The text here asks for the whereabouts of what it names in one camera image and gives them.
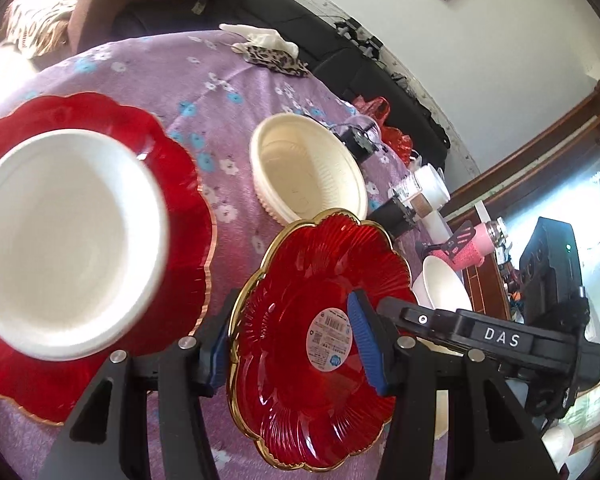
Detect pink bottle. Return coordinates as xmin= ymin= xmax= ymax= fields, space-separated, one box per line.
xmin=450 ymin=217 xmax=507 ymax=268

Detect black leather sofa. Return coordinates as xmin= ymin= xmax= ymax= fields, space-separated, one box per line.
xmin=112 ymin=0 xmax=451 ymax=171

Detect white plate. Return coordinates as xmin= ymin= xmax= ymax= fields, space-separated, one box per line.
xmin=0 ymin=128 xmax=170 ymax=361

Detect leopard print cloth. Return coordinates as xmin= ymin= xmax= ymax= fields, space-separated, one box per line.
xmin=245 ymin=44 xmax=311 ymax=78

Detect brown patterned blanket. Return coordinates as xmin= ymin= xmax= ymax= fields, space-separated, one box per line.
xmin=2 ymin=0 xmax=81 ymax=57

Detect brown armchair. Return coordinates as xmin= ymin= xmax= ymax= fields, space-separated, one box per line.
xmin=67 ymin=0 xmax=241 ymax=53

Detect black round device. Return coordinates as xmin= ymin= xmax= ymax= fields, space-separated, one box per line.
xmin=342 ymin=127 xmax=377 ymax=162

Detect large red scalloped plate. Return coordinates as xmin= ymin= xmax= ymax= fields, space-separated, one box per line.
xmin=0 ymin=91 xmax=216 ymax=426

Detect black grinder with brown cap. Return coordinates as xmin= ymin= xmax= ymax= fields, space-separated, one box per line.
xmin=367 ymin=194 xmax=433 ymax=238

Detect black perforated stand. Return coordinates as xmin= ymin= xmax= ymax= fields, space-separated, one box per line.
xmin=422 ymin=224 xmax=475 ymax=262

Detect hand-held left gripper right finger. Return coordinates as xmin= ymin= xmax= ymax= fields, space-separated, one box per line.
xmin=346 ymin=289 xmax=563 ymax=480

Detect small white bowl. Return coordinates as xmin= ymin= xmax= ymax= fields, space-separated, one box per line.
xmin=412 ymin=255 xmax=473 ymax=313

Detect white jar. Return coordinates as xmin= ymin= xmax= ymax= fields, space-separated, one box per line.
xmin=387 ymin=164 xmax=452 ymax=211

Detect red gold-rimmed plate with label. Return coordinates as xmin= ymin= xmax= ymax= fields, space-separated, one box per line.
xmin=226 ymin=207 xmax=413 ymax=472

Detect cream ribbed bowl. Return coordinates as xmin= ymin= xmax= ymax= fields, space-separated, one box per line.
xmin=250 ymin=113 xmax=369 ymax=226

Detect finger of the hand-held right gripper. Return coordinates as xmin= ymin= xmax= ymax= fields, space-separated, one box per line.
xmin=377 ymin=296 xmax=590 ymax=361

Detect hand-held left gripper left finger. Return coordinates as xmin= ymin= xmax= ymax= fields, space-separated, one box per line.
xmin=37 ymin=287 xmax=241 ymax=480

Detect red plastic bag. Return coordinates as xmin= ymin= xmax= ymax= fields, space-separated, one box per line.
xmin=355 ymin=96 xmax=413 ymax=162

